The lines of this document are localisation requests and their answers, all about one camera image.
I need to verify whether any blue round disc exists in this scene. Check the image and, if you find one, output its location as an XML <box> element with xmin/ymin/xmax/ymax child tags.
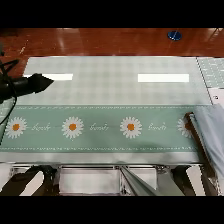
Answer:
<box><xmin>167</xmin><ymin>30</ymin><xmax>183</xmax><ymax>42</ymax></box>

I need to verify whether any light blue T-shirt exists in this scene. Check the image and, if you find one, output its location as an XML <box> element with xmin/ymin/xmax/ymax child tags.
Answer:
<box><xmin>188</xmin><ymin>103</ymin><xmax>224</xmax><ymax>197</ymax></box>

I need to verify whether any white sheet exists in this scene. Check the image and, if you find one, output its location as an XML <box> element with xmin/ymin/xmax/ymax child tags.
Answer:
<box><xmin>209</xmin><ymin>87</ymin><xmax>224</xmax><ymax>108</ymax></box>

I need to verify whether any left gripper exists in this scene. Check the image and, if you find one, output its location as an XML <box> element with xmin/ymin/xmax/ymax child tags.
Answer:
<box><xmin>27</xmin><ymin>73</ymin><xmax>47</xmax><ymax>95</ymax></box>

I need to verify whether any silver frame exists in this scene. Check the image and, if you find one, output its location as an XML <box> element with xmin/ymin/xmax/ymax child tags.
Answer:
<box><xmin>0</xmin><ymin>162</ymin><xmax>221</xmax><ymax>197</ymax></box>

